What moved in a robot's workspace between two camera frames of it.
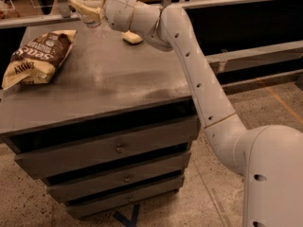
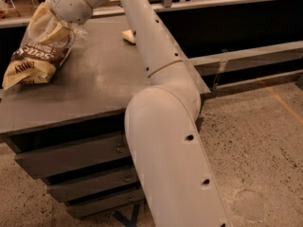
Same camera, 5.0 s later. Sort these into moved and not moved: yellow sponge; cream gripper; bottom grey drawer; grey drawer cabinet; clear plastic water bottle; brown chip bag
Moved: cream gripper; clear plastic water bottle
Not moved: grey drawer cabinet; yellow sponge; bottom grey drawer; brown chip bag
